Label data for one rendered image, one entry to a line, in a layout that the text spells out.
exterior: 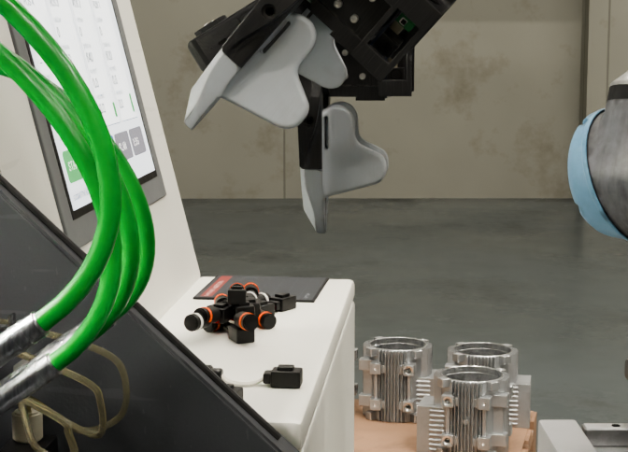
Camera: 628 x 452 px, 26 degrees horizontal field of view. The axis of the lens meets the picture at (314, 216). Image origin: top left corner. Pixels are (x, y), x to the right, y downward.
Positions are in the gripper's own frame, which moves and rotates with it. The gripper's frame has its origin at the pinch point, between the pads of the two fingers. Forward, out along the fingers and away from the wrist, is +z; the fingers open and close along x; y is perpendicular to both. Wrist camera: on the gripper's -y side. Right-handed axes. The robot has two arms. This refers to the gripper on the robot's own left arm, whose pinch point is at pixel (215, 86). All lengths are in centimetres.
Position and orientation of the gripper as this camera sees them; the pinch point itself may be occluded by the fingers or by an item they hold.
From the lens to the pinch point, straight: 81.2
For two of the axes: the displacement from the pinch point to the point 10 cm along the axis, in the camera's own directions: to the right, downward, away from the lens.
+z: -6.1, 6.5, 4.6
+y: 7.4, 6.8, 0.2
